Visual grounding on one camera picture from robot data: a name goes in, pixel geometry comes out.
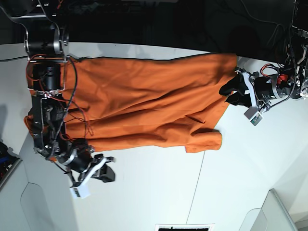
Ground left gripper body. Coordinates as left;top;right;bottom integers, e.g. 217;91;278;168
235;67;289;112

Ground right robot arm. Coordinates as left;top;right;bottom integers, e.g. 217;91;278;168
0;0;116;190

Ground clear plastic bin left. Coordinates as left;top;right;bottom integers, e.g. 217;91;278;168
0;161;54;231

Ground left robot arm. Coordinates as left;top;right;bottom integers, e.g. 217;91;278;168
219;0;308;113

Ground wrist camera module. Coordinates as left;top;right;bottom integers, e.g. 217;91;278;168
69;185;90;199
244;106;263;126

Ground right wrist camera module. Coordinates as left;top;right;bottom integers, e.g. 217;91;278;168
69;185;90;199

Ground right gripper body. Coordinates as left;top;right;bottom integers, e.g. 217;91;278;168
56;145;115;186

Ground black and white marker card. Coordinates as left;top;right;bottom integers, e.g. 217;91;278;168
154;224;215;231

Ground orange t-shirt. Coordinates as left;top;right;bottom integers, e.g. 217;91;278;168
23;52;238;154

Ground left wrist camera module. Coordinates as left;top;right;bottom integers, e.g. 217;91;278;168
244;106;263;126

